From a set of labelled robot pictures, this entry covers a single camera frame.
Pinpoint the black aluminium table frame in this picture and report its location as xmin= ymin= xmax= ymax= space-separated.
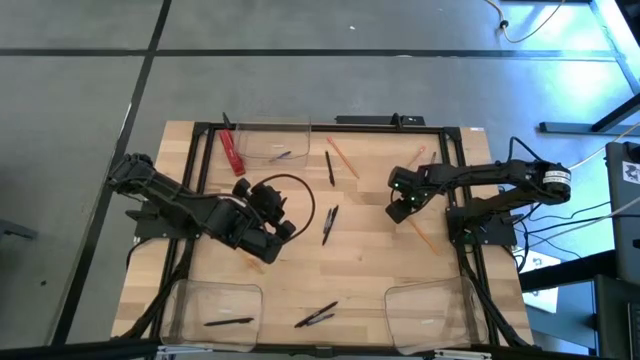
xmin=113 ymin=121 xmax=535 ymax=354

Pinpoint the black cable bundle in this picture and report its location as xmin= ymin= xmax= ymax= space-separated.
xmin=119 ymin=238 xmax=197 ymax=342
xmin=458 ymin=244 xmax=532 ymax=350

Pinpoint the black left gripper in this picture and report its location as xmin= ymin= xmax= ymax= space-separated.
xmin=233 ymin=177 xmax=297 ymax=244

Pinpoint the white paper sheet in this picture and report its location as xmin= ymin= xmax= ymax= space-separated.
xmin=519 ymin=248 xmax=564 ymax=315

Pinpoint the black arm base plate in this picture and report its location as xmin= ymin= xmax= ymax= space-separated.
xmin=124 ymin=198 xmax=206 ymax=240
xmin=445 ymin=204 xmax=519 ymax=247

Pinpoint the black metal beam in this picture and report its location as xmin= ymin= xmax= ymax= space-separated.
xmin=538 ymin=92 xmax=640 ymax=136

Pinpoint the black looped cable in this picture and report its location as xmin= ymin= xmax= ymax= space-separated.
xmin=507 ymin=135 xmax=539 ymax=166
xmin=252 ymin=173 xmax=317 ymax=244

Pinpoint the clear plastic bin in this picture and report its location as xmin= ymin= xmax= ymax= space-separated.
xmin=383 ymin=274 xmax=490 ymax=356
xmin=233 ymin=117 xmax=312 ymax=170
xmin=159 ymin=278 xmax=265 ymax=353

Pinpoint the white cable with black plug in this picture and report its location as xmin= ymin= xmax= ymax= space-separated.
xmin=483 ymin=0 xmax=569 ymax=45

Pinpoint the grey equipment cabinet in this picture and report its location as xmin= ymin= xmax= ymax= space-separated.
xmin=603 ymin=141 xmax=640 ymax=286

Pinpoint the grey metal object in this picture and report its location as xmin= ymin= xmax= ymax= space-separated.
xmin=0 ymin=218 xmax=39 ymax=241

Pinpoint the dark cabinet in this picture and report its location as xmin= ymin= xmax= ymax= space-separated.
xmin=592 ymin=273 xmax=640 ymax=360

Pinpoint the orange pencil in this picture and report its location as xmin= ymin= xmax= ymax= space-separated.
xmin=242 ymin=251 xmax=267 ymax=275
xmin=405 ymin=217 xmax=442 ymax=257
xmin=326 ymin=136 xmax=361 ymax=180
xmin=405 ymin=145 xmax=428 ymax=169

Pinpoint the red stapler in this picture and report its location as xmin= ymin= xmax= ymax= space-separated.
xmin=218 ymin=128 xmax=247 ymax=178

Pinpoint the long black device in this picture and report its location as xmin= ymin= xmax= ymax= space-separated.
xmin=334 ymin=112 xmax=427 ymax=128

